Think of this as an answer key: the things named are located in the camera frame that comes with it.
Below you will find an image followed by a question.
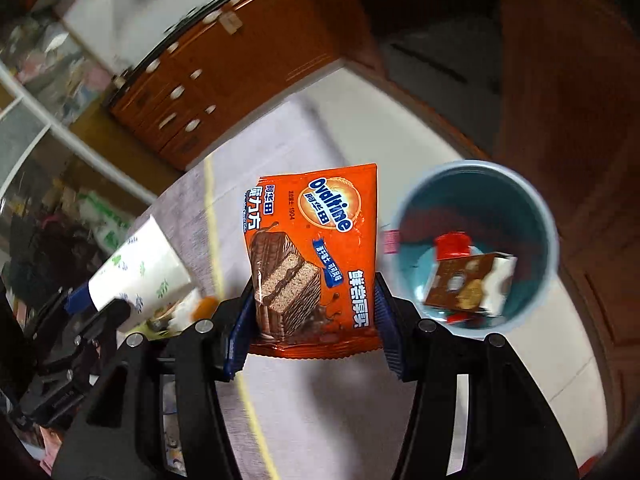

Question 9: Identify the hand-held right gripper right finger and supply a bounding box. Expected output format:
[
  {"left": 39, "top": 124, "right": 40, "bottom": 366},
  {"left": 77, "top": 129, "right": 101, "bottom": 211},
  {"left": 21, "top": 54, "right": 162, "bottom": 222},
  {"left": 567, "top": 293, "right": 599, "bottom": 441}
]
[{"left": 372, "top": 270, "right": 583, "bottom": 480}]

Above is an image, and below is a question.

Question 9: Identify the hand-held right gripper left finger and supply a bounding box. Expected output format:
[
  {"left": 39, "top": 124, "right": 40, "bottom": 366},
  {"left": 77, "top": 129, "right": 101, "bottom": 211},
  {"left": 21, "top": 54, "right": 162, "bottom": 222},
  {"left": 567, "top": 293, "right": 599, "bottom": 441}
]
[{"left": 52, "top": 280, "right": 261, "bottom": 480}]

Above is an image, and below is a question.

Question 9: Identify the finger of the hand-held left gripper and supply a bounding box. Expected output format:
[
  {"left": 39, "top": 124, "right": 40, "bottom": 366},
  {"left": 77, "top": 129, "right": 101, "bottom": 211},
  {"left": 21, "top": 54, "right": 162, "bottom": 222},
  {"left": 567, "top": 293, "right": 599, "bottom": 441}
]
[
  {"left": 35, "top": 299, "right": 132, "bottom": 378},
  {"left": 22, "top": 285, "right": 98, "bottom": 333}
]

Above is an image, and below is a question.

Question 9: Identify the white paper cup green print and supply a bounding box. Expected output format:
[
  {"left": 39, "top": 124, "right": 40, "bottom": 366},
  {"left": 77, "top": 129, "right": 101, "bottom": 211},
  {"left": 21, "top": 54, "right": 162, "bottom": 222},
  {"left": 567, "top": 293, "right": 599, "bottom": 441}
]
[{"left": 87, "top": 215, "right": 196, "bottom": 331}]

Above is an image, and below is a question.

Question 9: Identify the orange snack packet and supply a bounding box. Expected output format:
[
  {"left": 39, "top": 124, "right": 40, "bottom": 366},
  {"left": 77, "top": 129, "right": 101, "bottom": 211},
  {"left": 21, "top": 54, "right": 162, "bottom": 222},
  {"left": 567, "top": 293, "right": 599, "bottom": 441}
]
[{"left": 245, "top": 162, "right": 383, "bottom": 361}]

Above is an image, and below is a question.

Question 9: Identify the blue trash bin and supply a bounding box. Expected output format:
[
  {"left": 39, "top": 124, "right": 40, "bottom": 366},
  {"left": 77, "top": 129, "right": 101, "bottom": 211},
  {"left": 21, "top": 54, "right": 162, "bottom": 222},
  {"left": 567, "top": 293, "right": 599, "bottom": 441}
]
[{"left": 387, "top": 160, "right": 560, "bottom": 338}]

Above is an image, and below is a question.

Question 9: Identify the small orange object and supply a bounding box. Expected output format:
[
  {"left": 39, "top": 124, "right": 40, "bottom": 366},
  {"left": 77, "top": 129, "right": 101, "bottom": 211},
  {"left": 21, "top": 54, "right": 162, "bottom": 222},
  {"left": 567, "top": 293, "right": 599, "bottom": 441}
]
[{"left": 192, "top": 297, "right": 221, "bottom": 321}]

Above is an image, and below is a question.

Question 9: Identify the green and white bag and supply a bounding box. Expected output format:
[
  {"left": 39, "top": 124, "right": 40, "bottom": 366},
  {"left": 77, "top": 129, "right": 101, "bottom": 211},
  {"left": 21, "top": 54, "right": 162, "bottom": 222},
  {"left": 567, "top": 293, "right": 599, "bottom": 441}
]
[{"left": 75, "top": 190, "right": 136, "bottom": 256}]

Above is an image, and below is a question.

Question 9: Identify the red wrapper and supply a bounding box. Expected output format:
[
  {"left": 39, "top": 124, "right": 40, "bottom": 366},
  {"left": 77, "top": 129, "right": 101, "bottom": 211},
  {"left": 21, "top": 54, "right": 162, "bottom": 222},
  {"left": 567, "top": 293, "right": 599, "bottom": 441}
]
[{"left": 434, "top": 231, "right": 473, "bottom": 261}]

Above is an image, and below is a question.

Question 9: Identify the grey tablecloth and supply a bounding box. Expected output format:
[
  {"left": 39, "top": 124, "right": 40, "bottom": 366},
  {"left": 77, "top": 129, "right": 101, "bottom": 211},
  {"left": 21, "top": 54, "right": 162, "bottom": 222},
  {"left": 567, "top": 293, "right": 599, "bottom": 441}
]
[{"left": 135, "top": 95, "right": 481, "bottom": 480}]

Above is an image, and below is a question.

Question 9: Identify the white framed glass door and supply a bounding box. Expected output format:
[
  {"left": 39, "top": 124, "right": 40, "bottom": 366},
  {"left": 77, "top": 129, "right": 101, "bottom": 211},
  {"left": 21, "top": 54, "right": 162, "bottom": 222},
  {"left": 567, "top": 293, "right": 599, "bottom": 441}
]
[{"left": 0, "top": 10, "right": 156, "bottom": 241}]

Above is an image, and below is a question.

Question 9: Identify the brown wooden cabinet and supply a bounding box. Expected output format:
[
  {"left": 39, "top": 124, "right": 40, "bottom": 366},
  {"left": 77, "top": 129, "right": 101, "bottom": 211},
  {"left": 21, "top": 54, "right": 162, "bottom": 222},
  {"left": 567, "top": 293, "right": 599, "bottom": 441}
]
[{"left": 102, "top": 0, "right": 386, "bottom": 171}]

